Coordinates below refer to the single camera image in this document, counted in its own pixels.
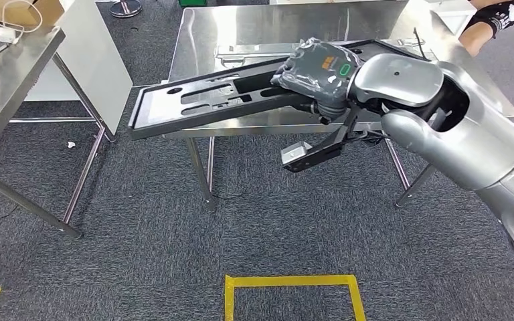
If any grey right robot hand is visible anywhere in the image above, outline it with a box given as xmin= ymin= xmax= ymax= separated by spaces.
xmin=270 ymin=37 xmax=364 ymax=107

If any black plastic mounting plate part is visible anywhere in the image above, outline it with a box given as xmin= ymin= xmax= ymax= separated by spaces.
xmin=128 ymin=39 xmax=435 ymax=141

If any stainless steel workbench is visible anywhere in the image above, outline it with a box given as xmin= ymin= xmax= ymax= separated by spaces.
xmin=163 ymin=0 xmax=514 ymax=213

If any white box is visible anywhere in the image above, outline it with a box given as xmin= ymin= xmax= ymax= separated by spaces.
xmin=416 ymin=0 xmax=477 ymax=36

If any chrome stanchion base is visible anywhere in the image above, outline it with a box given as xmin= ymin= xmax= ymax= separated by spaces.
xmin=109 ymin=0 xmax=143 ymax=19

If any white board panel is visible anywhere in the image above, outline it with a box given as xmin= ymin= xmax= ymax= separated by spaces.
xmin=25 ymin=0 xmax=134 ymax=136

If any stainless steel side table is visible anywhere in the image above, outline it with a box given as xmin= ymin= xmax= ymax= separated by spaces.
xmin=0 ymin=24 xmax=118 ymax=240

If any brown cardboard box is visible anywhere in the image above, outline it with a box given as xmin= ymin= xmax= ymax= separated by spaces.
xmin=0 ymin=0 xmax=65 ymax=27

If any white power adapter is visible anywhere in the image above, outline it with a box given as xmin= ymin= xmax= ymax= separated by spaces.
xmin=0 ymin=26 xmax=21 ymax=45

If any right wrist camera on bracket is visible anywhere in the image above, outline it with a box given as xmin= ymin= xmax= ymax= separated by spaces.
xmin=280 ymin=106 xmax=373 ymax=174

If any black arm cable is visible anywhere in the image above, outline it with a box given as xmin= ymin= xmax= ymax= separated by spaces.
xmin=412 ymin=26 xmax=432 ymax=62

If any white cable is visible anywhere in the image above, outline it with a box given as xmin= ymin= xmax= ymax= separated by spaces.
xmin=0 ymin=0 xmax=44 ymax=45

